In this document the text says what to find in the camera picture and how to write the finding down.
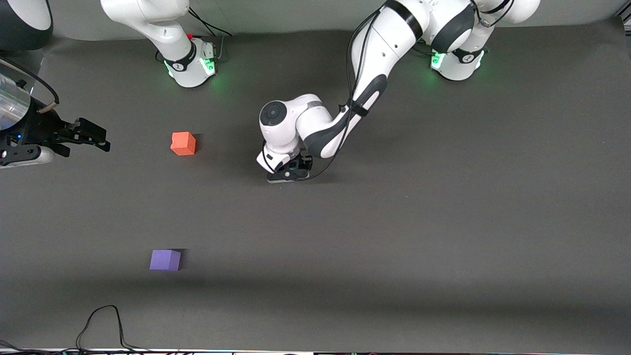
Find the dark grey table mat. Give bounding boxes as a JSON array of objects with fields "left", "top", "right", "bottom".
[{"left": 0, "top": 17, "right": 631, "bottom": 353}]

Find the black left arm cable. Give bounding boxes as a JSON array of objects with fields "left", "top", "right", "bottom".
[{"left": 264, "top": 10, "right": 384, "bottom": 182}]

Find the black looped table cable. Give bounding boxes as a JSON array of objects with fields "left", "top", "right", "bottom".
[{"left": 75, "top": 305, "right": 148, "bottom": 353}]

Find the orange foam block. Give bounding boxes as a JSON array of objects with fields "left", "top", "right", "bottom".
[{"left": 171, "top": 132, "right": 197, "bottom": 156}]

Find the purple foam block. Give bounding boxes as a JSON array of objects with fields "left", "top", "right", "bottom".
[{"left": 149, "top": 249, "right": 182, "bottom": 272}]

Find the black right base cable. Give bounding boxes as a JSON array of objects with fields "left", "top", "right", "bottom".
[{"left": 187, "top": 6, "right": 232, "bottom": 37}]

